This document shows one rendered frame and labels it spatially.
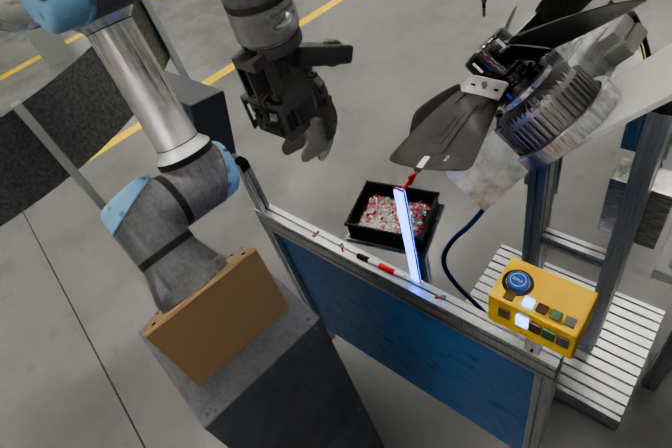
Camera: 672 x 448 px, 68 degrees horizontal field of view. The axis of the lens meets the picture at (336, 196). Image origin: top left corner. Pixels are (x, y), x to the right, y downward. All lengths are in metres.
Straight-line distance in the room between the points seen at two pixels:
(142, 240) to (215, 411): 0.36
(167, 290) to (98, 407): 1.59
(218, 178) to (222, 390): 0.42
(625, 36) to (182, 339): 1.20
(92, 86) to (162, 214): 1.74
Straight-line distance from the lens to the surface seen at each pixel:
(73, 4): 0.56
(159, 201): 0.97
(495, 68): 1.21
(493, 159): 1.24
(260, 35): 0.57
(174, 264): 0.95
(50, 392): 2.72
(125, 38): 0.97
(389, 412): 2.03
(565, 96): 1.19
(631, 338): 2.11
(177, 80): 1.45
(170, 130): 0.98
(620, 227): 1.47
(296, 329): 1.07
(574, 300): 0.98
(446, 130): 1.10
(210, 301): 0.94
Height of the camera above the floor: 1.90
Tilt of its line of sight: 46 degrees down
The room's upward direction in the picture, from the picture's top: 18 degrees counter-clockwise
